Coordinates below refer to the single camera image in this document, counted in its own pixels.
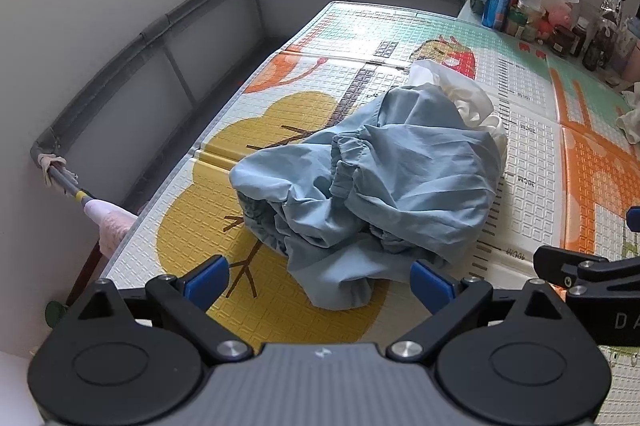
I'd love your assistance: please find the light blue shirt white collar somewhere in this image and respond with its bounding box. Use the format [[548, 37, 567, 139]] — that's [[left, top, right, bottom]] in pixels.
[[229, 60, 508, 311]]

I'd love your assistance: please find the silver foil bag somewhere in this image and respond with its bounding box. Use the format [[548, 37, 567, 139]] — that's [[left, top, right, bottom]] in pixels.
[[599, 0, 625, 29]]

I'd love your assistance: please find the dark brown bottle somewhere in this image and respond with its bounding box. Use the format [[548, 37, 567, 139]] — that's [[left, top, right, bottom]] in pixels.
[[582, 18, 616, 71]]

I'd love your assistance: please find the grey playpen fence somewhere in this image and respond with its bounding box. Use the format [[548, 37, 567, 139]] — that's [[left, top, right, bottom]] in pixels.
[[29, 0, 465, 210]]

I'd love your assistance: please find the blue drink can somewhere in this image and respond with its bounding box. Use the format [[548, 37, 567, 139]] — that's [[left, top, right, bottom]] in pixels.
[[480, 0, 516, 32]]

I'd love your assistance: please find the baby bottle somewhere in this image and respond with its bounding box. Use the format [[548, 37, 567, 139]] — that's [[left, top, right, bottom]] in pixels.
[[518, 0, 544, 41]]

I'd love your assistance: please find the dark glass jar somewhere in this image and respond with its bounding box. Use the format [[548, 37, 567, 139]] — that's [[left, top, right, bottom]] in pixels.
[[548, 25, 575, 57]]

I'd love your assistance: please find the white crumpled cloth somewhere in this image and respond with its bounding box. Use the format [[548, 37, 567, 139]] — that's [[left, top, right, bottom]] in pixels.
[[616, 81, 640, 145]]

